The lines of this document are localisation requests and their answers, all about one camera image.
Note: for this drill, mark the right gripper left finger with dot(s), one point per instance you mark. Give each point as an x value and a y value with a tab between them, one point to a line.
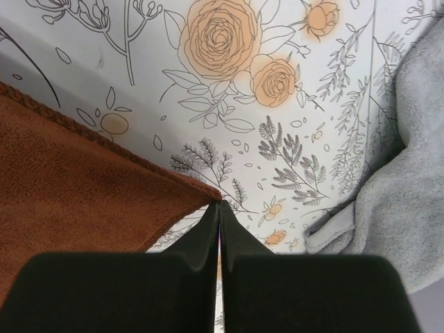
170	291

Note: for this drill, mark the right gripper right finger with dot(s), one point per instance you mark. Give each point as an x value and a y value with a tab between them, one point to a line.
267	292

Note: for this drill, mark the brown towel pile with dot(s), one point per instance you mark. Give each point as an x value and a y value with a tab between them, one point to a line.
66	188

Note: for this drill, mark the floral patterned table mat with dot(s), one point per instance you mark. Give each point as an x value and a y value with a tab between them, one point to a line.
288	139

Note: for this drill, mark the grey cloth in corner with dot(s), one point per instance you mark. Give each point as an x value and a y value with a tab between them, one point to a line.
398	213

